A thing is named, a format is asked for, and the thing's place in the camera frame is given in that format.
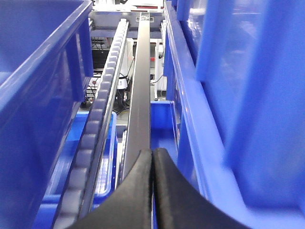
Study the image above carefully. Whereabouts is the blue bin left near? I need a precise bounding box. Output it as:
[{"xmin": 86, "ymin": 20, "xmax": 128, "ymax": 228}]
[{"xmin": 0, "ymin": 0, "xmax": 93, "ymax": 229}]

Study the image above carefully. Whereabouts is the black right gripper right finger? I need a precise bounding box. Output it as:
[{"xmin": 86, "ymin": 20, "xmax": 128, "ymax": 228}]
[{"xmin": 153, "ymin": 148, "xmax": 248, "ymax": 229}]

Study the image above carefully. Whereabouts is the blue lower bin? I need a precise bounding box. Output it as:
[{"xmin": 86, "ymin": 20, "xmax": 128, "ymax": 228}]
[{"xmin": 33, "ymin": 101, "xmax": 177, "ymax": 229}]

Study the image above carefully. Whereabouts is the blue bin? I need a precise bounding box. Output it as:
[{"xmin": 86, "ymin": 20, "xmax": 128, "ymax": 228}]
[
  {"xmin": 33, "ymin": 101, "xmax": 177, "ymax": 229},
  {"xmin": 0, "ymin": 0, "xmax": 93, "ymax": 229},
  {"xmin": 164, "ymin": 0, "xmax": 305, "ymax": 229}
]

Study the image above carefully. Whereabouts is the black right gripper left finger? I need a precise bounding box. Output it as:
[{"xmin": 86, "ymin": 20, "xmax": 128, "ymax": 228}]
[{"xmin": 69, "ymin": 149, "xmax": 153, "ymax": 229}]

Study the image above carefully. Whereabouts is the white roller conveyor track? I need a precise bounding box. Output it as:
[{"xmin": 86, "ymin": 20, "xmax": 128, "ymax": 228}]
[{"xmin": 51, "ymin": 19, "xmax": 129, "ymax": 229}]

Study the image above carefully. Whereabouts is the dark steel divider rail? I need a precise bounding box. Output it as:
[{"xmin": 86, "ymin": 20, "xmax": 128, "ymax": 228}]
[{"xmin": 122, "ymin": 12, "xmax": 151, "ymax": 178}]

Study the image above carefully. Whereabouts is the blue bin right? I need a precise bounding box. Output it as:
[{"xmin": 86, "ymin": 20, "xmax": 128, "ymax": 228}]
[{"xmin": 164, "ymin": 0, "xmax": 305, "ymax": 229}]

